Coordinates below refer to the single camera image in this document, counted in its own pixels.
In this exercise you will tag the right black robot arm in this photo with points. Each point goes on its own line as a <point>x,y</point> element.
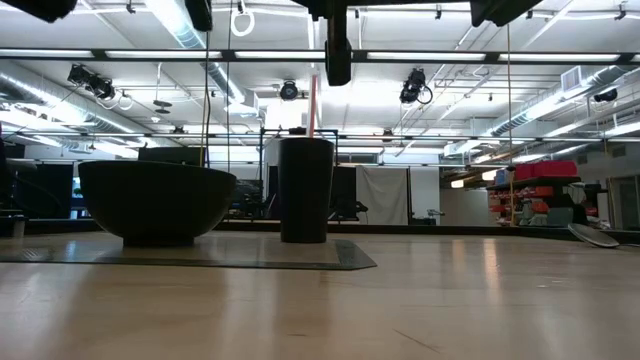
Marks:
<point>502,10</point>

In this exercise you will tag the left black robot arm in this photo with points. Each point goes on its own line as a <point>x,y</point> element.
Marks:
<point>42,7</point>

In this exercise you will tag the dark tall cup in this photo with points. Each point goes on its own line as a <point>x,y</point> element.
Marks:
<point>305,190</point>

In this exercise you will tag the white hanging cloth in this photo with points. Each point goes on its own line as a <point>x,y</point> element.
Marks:
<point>382,195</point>

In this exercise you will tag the black ceiling spotlight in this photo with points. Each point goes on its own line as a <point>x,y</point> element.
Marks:
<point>414,86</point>
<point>289,91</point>
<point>92,82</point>
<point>606,95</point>

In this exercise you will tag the dark monitor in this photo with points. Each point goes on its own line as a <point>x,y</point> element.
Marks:
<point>170,156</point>

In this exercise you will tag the dark round bowl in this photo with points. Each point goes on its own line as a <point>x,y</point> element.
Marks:
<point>155,200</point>

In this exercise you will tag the black overhead block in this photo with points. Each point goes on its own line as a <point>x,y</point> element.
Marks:
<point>200,14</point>

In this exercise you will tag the storage shelf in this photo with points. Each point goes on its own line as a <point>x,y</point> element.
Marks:
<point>535,200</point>

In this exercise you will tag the red storage bin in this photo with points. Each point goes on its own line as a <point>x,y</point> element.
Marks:
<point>547,169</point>

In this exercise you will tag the black overhead camera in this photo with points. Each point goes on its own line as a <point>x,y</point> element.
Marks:
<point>338,60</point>

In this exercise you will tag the black table rim frame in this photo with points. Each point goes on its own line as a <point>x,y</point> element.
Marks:
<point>450,230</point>

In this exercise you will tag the overhead light bar frame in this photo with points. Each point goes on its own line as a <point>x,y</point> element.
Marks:
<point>425,56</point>

